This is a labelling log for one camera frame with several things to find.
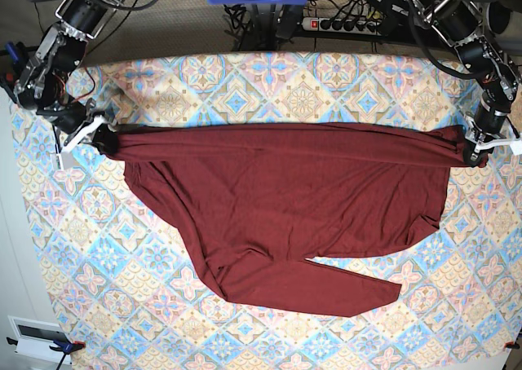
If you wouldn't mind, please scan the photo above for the white floor vent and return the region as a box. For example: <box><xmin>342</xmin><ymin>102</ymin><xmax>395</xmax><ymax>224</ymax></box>
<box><xmin>7</xmin><ymin>315</ymin><xmax>68</xmax><ymax>363</ymax></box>

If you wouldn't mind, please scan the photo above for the maroon t-shirt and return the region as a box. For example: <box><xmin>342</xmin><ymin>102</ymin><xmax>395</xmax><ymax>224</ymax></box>
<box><xmin>113</xmin><ymin>123</ymin><xmax>464</xmax><ymax>317</ymax></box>

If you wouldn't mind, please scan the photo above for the blue clamp upper left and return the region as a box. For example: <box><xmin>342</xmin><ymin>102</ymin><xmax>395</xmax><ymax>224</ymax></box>
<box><xmin>1</xmin><ymin>42</ymin><xmax>29</xmax><ymax>107</ymax></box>

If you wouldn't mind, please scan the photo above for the patterned tablecloth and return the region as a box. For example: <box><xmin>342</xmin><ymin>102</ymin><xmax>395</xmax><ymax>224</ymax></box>
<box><xmin>1</xmin><ymin>53</ymin><xmax>521</xmax><ymax>369</ymax></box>

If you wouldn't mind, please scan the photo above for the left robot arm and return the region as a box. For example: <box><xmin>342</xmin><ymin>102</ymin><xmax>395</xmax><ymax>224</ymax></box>
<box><xmin>405</xmin><ymin>0</ymin><xmax>521</xmax><ymax>167</ymax></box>

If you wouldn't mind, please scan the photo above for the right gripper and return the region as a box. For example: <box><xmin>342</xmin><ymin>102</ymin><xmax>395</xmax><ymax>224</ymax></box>
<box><xmin>38</xmin><ymin>99</ymin><xmax>120</xmax><ymax>158</ymax></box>

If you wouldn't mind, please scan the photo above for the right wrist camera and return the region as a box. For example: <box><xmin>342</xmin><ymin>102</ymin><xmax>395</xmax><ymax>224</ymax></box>
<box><xmin>53</xmin><ymin>152</ymin><xmax>75</xmax><ymax>170</ymax></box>

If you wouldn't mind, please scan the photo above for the white power strip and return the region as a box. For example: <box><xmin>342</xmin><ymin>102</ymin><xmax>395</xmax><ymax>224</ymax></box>
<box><xmin>301</xmin><ymin>17</ymin><xmax>381</xmax><ymax>36</ymax></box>

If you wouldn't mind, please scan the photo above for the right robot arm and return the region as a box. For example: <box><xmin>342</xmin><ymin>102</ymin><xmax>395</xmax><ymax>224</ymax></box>
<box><xmin>6</xmin><ymin>0</ymin><xmax>140</xmax><ymax>155</ymax></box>

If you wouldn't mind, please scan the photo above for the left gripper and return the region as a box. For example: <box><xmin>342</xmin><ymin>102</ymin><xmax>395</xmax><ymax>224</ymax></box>
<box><xmin>462</xmin><ymin>107</ymin><xmax>521</xmax><ymax>168</ymax></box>

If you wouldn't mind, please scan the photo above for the blue clamp lower left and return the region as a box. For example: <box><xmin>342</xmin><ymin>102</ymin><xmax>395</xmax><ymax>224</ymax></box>
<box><xmin>6</xmin><ymin>337</ymin><xmax>86</xmax><ymax>369</ymax></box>

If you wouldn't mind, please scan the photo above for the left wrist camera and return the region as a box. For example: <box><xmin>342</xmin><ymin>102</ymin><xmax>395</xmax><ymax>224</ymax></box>
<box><xmin>509</xmin><ymin>139</ymin><xmax>522</xmax><ymax>156</ymax></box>

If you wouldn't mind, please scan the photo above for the blue clamp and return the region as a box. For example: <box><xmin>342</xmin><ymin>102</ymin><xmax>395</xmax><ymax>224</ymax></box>
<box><xmin>6</xmin><ymin>337</ymin><xmax>86</xmax><ymax>369</ymax></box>
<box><xmin>1</xmin><ymin>42</ymin><xmax>29</xmax><ymax>107</ymax></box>

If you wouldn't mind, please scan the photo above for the orange clamp right edge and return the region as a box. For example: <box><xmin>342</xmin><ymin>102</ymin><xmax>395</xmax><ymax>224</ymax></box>
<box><xmin>504</xmin><ymin>341</ymin><xmax>520</xmax><ymax>350</ymax></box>

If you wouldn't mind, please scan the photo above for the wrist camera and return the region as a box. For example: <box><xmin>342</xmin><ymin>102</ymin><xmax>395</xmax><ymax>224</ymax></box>
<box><xmin>509</xmin><ymin>139</ymin><xmax>522</xmax><ymax>156</ymax></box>
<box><xmin>53</xmin><ymin>152</ymin><xmax>75</xmax><ymax>170</ymax></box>

